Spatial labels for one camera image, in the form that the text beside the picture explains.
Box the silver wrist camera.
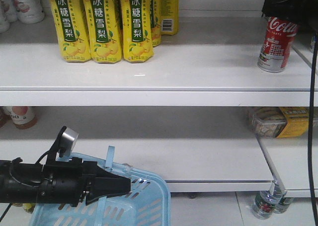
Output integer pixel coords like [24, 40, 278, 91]
[48, 126, 79, 160]

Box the light blue plastic basket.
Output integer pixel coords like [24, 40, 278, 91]
[29, 147, 170, 226]

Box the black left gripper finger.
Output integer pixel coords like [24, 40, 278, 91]
[85, 166, 131, 205]

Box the clear water bottle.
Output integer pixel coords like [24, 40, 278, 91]
[251, 190, 283, 220]
[274, 196, 294, 214]

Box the orange C100 juice bottle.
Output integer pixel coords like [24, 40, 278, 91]
[7, 106, 37, 130]

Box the yellow pear drink bottle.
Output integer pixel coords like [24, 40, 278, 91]
[49, 0, 91, 63]
[83, 0, 122, 64]
[120, 0, 154, 63]

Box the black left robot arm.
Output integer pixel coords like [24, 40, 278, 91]
[0, 157, 131, 207]

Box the clear biscuit box yellow label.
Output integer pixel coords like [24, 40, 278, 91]
[246, 107, 309, 139]

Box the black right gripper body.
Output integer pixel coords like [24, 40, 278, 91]
[262, 0, 318, 33]

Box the black cable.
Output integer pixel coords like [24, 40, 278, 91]
[307, 32, 318, 226]

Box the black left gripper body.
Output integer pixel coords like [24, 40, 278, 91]
[36, 157, 97, 206]

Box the white metal shelving unit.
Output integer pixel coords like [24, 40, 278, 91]
[0, 0, 312, 197]

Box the white peach drink bottle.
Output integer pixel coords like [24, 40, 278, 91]
[13, 0, 45, 24]

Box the red Coca-Cola aluminium bottle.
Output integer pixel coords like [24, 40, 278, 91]
[257, 17, 299, 73]

